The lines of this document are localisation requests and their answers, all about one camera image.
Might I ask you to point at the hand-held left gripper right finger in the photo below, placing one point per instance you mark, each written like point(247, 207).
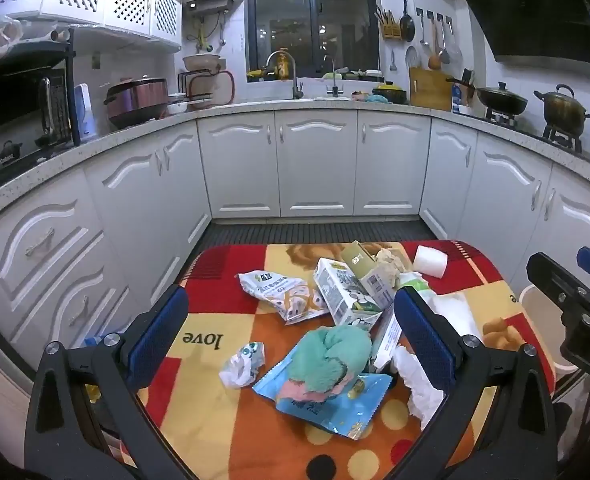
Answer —
point(420, 330)

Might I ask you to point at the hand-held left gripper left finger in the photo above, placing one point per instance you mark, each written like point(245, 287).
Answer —
point(160, 325)

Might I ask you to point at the white round bin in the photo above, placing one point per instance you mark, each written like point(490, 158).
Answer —
point(540, 320)

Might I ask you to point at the white tissue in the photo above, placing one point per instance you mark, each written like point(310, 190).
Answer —
point(415, 385)

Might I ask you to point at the beige paper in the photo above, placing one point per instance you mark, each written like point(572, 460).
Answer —
point(390, 262)

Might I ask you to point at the white orange snack bag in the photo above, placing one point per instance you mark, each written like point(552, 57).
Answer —
point(280, 297)

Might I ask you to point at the blue snack packet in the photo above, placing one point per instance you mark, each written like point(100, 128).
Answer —
point(315, 412)

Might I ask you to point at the long white box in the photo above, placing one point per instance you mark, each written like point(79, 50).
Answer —
point(387, 335)

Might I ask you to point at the green white tissue pack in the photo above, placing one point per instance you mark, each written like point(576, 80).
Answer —
point(414, 280)

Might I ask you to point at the small crumpled white wrapper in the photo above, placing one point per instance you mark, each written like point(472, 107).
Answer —
point(237, 367)

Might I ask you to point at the teal cloth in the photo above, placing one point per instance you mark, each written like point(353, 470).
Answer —
point(335, 355)

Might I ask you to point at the white green milk carton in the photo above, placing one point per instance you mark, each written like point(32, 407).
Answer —
point(340, 290)

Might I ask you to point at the olive green carton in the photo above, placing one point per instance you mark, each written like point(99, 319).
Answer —
point(362, 260)

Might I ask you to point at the printed patchwork blanket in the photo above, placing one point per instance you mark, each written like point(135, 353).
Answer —
point(255, 340)

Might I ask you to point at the black gas stove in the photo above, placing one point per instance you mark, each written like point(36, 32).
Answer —
point(525, 127)

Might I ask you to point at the metal stockpot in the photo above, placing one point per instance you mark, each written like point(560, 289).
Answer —
point(565, 110)

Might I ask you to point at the black wok with lid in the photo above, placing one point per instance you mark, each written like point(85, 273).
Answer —
point(502, 100)

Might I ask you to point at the white lower kitchen cabinets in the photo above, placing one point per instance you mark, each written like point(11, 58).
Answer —
point(315, 160)

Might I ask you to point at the white kitchen cabinets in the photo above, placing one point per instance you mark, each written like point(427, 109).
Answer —
point(125, 0)
point(315, 160)

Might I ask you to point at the blue white packet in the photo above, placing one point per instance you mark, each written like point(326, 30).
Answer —
point(456, 100)

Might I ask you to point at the white bowl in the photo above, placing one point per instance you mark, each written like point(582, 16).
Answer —
point(177, 105)

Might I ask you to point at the wooden cutting board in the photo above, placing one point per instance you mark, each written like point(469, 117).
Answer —
point(430, 90)

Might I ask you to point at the dark red rice cooker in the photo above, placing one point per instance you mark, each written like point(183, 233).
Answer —
point(135, 102)

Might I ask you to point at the blue white kettle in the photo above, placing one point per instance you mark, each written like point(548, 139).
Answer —
point(85, 110)

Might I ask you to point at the black pot with yellow lid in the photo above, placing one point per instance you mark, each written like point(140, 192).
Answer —
point(390, 94)

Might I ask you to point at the hanging steel skimmer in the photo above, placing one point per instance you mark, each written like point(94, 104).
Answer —
point(452, 52)

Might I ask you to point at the small steel tap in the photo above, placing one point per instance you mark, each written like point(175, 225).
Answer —
point(333, 85)

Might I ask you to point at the black range hood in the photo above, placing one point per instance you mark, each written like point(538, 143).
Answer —
point(535, 10)

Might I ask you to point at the beige basin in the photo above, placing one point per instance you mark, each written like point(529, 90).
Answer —
point(202, 62)

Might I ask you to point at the black microwave oven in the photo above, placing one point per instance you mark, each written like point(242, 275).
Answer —
point(15, 100)

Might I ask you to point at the hanging steel ladle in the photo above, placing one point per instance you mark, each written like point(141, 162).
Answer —
point(423, 40)

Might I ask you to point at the steel kitchen faucet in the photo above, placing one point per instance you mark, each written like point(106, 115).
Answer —
point(295, 80)

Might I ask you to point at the yellow bottle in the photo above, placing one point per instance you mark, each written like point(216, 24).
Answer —
point(285, 65)

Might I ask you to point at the hanging black frying pan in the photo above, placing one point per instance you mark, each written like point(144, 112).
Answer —
point(407, 25)

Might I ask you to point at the yellow utensil holder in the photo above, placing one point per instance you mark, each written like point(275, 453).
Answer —
point(390, 27)

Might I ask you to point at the dark kitchen window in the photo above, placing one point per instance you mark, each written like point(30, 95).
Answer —
point(315, 25)

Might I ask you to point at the white water heater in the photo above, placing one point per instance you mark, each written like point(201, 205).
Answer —
point(207, 4)

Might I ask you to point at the white upper kitchen cabinets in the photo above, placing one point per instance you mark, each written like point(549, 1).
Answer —
point(125, 0)

